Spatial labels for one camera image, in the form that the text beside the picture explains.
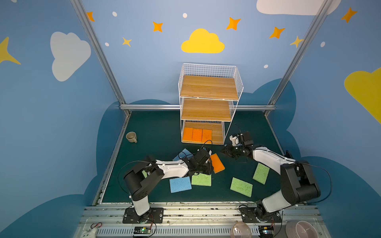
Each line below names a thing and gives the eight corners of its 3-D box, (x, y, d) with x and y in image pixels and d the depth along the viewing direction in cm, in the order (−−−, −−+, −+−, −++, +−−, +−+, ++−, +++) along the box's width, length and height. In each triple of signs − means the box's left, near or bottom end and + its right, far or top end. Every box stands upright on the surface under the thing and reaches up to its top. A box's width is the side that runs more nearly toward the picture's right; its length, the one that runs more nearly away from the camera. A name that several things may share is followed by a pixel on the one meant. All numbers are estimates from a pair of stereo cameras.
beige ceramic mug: (127, 143, 104) (124, 139, 100) (129, 136, 109) (127, 131, 104) (136, 143, 104) (134, 139, 100) (139, 136, 109) (136, 131, 104)
